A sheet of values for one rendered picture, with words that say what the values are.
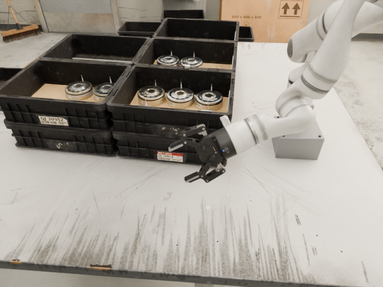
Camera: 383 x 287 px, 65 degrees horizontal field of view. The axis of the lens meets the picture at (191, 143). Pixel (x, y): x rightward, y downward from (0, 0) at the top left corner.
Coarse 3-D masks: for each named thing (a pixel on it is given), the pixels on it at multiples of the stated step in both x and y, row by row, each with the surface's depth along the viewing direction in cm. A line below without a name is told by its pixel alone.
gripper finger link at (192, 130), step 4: (200, 124) 73; (188, 128) 73; (192, 128) 72; (196, 128) 72; (200, 128) 71; (204, 128) 71; (184, 132) 71; (188, 132) 72; (192, 132) 72; (196, 132) 72; (184, 136) 72
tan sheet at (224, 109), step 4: (136, 96) 118; (132, 100) 116; (136, 100) 116; (224, 100) 116; (228, 100) 116; (132, 104) 114; (136, 104) 114; (140, 104) 114; (160, 104) 114; (164, 104) 114; (224, 104) 114; (176, 108) 112; (184, 108) 112; (188, 108) 112; (192, 108) 112; (196, 108) 112; (220, 108) 112; (224, 108) 112
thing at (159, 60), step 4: (160, 56) 140; (164, 56) 141; (172, 56) 141; (176, 56) 140; (160, 60) 137; (172, 60) 136; (176, 60) 136; (164, 64) 134; (168, 64) 134; (172, 64) 134
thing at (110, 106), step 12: (216, 72) 113; (228, 72) 112; (120, 84) 105; (108, 108) 95; (120, 108) 94; (132, 108) 94; (144, 108) 93; (156, 108) 93; (168, 108) 93; (228, 108) 93; (216, 120) 92
